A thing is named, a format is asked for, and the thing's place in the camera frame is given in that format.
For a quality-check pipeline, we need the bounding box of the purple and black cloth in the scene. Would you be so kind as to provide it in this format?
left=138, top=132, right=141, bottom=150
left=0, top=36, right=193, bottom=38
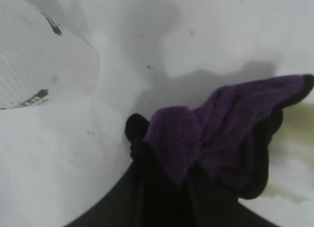
left=125, top=74, right=314, bottom=200

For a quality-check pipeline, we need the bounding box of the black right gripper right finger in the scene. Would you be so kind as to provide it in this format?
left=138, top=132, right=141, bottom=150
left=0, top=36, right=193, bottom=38
left=193, top=172, right=278, bottom=227

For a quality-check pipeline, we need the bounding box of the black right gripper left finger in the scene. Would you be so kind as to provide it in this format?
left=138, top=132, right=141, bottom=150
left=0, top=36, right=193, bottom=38
left=65, top=148, right=194, bottom=227

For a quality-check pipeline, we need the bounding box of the white paper coffee cup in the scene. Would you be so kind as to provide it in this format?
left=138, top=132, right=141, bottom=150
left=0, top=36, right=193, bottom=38
left=0, top=0, right=100, bottom=110

